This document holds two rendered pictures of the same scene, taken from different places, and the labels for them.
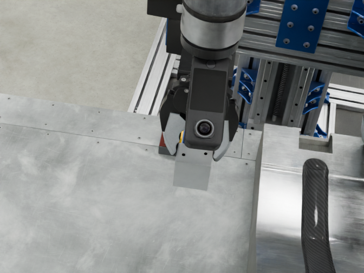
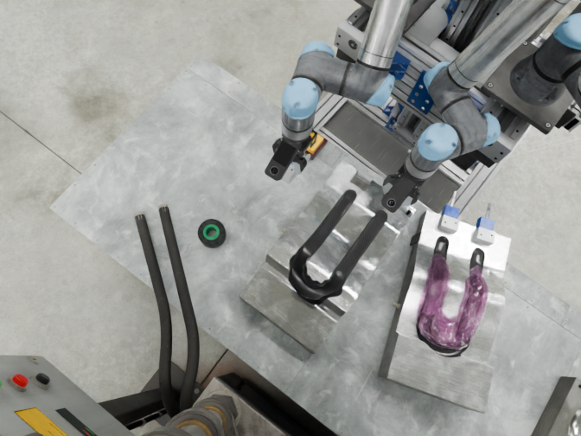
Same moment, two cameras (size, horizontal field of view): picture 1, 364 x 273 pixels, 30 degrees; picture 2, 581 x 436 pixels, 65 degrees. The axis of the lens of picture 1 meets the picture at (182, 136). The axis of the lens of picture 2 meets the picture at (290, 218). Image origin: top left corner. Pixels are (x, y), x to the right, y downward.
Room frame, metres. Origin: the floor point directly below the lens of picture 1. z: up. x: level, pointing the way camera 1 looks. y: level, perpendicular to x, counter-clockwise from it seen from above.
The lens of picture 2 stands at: (0.17, -0.26, 2.13)
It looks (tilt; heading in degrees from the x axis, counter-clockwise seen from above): 72 degrees down; 24
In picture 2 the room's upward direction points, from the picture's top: 9 degrees clockwise
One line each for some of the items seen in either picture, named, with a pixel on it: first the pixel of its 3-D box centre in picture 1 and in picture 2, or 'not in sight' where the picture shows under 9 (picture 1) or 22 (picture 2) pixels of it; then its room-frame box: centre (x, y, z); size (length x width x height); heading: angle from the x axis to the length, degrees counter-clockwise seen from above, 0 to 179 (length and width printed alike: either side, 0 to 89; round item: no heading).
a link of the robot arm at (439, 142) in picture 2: not in sight; (434, 147); (0.76, -0.32, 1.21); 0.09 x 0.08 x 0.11; 144
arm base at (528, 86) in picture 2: not in sight; (545, 72); (1.22, -0.48, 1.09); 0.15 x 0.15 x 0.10
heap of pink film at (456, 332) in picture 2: not in sight; (453, 300); (0.58, -0.60, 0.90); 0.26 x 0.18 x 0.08; 14
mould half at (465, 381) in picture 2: not in sight; (450, 304); (0.58, -0.61, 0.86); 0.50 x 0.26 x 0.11; 14
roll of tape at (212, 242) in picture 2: not in sight; (212, 234); (0.38, 0.08, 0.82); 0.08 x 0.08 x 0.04
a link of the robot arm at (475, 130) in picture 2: not in sight; (468, 128); (0.85, -0.36, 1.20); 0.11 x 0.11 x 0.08; 54
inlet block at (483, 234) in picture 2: not in sight; (485, 222); (0.85, -0.59, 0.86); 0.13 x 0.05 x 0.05; 14
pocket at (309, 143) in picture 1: (313, 148); (360, 182); (0.74, -0.21, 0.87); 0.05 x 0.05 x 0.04; 87
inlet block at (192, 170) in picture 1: (196, 142); (296, 159); (0.68, -0.02, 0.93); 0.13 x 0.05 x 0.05; 177
